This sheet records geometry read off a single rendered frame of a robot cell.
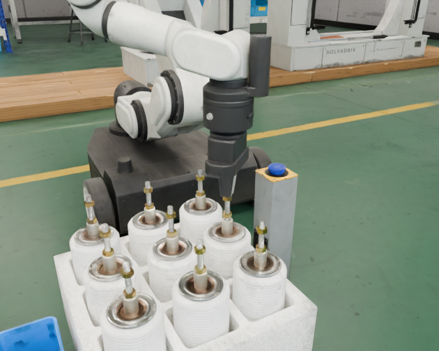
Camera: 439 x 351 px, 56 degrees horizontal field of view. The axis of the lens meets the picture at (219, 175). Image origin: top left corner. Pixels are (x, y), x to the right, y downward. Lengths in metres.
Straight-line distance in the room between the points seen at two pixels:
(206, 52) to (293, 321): 0.47
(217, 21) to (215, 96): 2.43
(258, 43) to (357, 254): 0.77
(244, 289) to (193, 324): 0.11
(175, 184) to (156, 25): 0.59
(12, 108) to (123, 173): 1.46
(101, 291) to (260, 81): 0.43
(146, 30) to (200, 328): 0.49
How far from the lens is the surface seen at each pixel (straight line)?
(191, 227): 0.90
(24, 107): 2.58
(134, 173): 1.20
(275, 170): 0.92
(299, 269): 1.17
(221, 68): 0.66
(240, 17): 3.06
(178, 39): 0.67
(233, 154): 0.71
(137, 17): 0.73
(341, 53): 3.60
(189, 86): 1.05
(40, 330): 0.92
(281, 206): 0.95
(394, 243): 1.35
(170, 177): 1.21
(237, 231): 0.83
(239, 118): 0.69
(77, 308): 0.81
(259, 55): 0.68
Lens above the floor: 0.71
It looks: 25 degrees down
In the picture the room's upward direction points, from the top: straight up
